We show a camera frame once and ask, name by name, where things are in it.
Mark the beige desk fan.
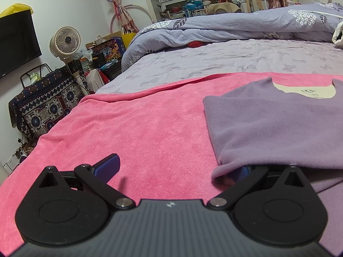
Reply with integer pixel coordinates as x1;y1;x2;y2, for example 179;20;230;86
50;26;81;63

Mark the yellow bag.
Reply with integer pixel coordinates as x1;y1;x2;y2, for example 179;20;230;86
122;32;137;49

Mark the black wall television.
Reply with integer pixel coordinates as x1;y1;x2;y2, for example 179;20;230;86
0;10;42;77

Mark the black wire rack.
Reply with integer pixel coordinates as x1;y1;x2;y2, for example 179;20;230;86
20;63;52;89

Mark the colourful game box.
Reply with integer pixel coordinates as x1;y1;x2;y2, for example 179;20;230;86
91;37;126;62

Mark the pink hula hoop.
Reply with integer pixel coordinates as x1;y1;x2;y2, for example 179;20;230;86
110;3;156;34

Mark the purple fleece garment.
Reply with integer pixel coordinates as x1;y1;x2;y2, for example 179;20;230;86
203;78;342;255

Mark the red item under duvet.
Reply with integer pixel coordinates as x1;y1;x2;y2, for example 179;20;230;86
187;41;206;48

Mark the blue plush toy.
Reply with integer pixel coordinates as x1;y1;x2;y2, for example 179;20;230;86
184;0;204;10

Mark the patterned dark cloth cover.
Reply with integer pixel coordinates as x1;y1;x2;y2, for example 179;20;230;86
8;60;86;141

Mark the beige black clothing pile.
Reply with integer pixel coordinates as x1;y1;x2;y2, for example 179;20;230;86
332;21;343;49

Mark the pink towel blanket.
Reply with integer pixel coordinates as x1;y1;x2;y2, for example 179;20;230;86
0;72;343;257

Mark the blue-grey floral duvet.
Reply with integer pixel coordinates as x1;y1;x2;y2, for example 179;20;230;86
122;3;342;71

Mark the lavender patterned bed sheet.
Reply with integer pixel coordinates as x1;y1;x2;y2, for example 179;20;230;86
97;39;342;94

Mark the pink floral curtain left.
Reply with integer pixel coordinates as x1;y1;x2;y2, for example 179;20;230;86
109;0;139;33

